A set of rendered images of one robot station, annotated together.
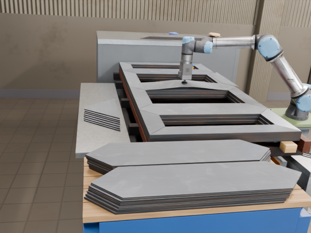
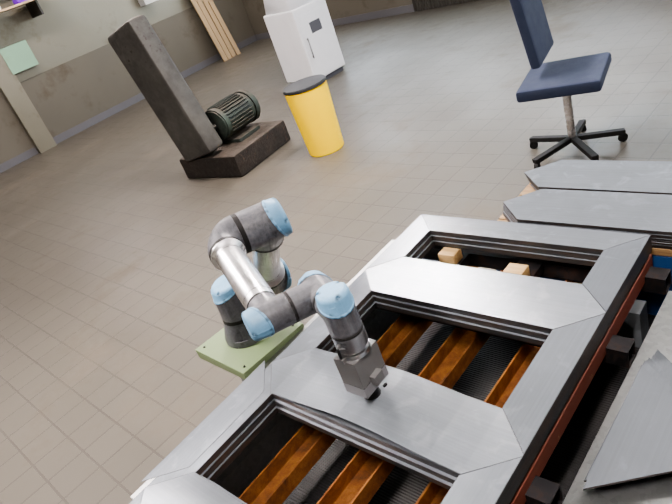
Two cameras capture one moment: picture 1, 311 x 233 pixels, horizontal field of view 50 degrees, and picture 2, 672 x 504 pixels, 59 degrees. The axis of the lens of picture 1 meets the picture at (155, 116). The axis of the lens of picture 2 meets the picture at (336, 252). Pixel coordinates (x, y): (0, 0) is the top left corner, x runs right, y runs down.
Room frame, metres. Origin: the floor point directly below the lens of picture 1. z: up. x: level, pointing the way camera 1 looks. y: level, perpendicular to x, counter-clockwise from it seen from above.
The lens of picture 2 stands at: (2.61, 0.77, 1.85)
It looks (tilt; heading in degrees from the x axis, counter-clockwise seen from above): 29 degrees down; 243
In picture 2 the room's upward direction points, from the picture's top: 21 degrees counter-clockwise
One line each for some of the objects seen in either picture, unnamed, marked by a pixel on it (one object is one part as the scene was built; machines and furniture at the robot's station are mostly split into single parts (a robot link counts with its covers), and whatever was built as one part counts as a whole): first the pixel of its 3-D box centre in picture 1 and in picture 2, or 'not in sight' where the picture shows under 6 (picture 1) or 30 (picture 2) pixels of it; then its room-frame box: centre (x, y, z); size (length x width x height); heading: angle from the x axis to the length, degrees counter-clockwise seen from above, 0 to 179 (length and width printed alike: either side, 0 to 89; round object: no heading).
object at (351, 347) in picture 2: (186, 57); (349, 339); (2.16, -0.18, 1.06); 0.08 x 0.08 x 0.05
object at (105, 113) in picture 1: (101, 113); (672, 426); (1.80, 0.32, 0.77); 0.45 x 0.20 x 0.04; 12
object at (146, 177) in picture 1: (190, 170); (633, 200); (1.11, -0.15, 0.82); 0.80 x 0.40 x 0.06; 102
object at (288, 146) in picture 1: (288, 146); not in sight; (1.44, -0.64, 0.79); 0.06 x 0.05 x 0.04; 102
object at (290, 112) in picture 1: (298, 109); (242, 323); (2.15, -0.97, 0.76); 0.15 x 0.15 x 0.10
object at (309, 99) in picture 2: not in sight; (315, 117); (-0.09, -3.83, 0.32); 0.41 x 0.41 x 0.64
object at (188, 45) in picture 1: (188, 45); (338, 309); (2.16, -0.18, 1.14); 0.09 x 0.08 x 0.11; 78
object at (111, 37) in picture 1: (164, 39); not in sight; (3.27, -0.05, 1.03); 1.30 x 0.60 x 0.04; 102
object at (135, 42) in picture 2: not in sight; (204, 87); (0.39, -4.85, 0.80); 0.97 x 0.95 x 1.59; 101
